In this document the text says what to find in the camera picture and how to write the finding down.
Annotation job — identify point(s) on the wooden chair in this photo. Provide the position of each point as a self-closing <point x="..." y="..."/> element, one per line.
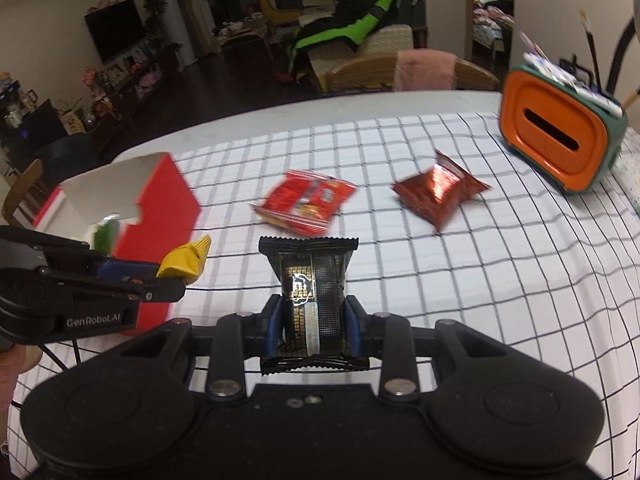
<point x="360" y="72"/>
<point x="22" y="185"/>

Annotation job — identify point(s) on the red cardboard box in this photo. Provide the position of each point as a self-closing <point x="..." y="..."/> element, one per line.
<point x="165" y="205"/>

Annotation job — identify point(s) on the yellow snack packet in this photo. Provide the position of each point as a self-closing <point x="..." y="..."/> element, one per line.
<point x="182" y="260"/>

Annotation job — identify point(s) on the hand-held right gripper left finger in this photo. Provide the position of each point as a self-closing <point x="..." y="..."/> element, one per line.
<point x="274" y="325"/>

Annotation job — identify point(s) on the beige sofa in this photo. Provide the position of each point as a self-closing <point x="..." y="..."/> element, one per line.
<point x="390" y="40"/>

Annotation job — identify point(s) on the dark television cabinet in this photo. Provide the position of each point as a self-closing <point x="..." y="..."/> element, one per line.
<point x="130" y="85"/>

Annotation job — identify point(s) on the red snack packet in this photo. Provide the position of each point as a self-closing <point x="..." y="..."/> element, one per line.
<point x="305" y="200"/>

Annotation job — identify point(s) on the wet wipes packet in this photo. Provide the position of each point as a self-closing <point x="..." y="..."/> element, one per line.
<point x="632" y="170"/>

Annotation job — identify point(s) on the orange and green tissue box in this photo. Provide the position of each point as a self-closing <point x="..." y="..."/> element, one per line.
<point x="550" y="130"/>

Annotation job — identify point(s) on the black brush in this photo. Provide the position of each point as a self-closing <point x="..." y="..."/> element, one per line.
<point x="592" y="55"/>

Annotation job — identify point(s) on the pink towel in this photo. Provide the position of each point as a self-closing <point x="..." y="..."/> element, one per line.
<point x="425" y="70"/>

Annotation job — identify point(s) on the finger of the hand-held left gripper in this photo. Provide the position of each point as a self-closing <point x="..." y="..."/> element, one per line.
<point x="125" y="270"/>
<point x="162" y="290"/>

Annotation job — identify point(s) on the flat screen television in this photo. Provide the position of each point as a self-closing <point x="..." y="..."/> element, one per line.
<point x="115" y="30"/>

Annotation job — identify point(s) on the dark red foil packet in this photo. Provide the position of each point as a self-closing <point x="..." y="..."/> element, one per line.
<point x="440" y="190"/>

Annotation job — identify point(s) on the checkered tablecloth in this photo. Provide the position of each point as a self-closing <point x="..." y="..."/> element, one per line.
<point x="500" y="285"/>

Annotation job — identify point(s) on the green and black jacket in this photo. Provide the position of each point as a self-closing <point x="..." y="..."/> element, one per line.
<point x="365" y="25"/>

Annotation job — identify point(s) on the person's left forearm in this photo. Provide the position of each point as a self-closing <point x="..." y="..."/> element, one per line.
<point x="6" y="380"/>

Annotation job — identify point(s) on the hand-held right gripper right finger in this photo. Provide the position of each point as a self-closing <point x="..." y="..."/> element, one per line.
<point x="354" y="325"/>

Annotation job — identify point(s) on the black snack packet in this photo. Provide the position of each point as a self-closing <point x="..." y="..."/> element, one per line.
<point x="320" y="280"/>

